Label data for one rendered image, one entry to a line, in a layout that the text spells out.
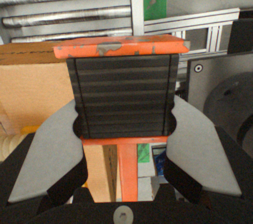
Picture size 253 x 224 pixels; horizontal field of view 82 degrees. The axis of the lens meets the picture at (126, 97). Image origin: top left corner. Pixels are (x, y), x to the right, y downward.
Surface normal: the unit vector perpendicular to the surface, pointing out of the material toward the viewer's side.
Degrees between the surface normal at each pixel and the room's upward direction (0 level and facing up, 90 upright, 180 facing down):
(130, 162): 1
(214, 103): 73
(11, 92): 1
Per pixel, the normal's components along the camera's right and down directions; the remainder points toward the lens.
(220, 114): -0.95, 0.11
